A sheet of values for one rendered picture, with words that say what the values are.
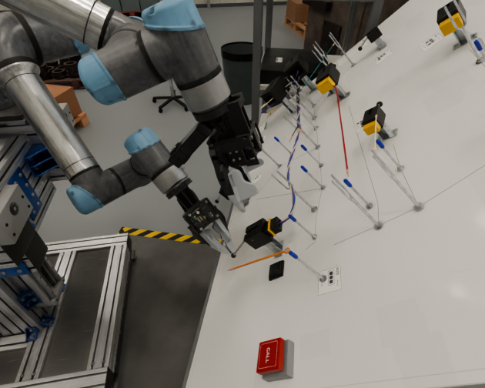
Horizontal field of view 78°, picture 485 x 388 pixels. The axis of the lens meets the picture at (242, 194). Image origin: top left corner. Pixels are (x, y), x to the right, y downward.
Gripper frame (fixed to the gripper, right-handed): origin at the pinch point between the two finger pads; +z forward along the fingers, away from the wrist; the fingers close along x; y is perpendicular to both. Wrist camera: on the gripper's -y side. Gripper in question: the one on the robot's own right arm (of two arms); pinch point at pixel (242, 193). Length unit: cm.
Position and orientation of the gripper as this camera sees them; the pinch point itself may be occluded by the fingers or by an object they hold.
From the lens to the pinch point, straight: 62.1
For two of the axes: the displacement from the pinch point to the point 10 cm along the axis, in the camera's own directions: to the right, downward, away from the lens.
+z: 3.6, 7.3, 5.8
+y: 9.2, -1.6, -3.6
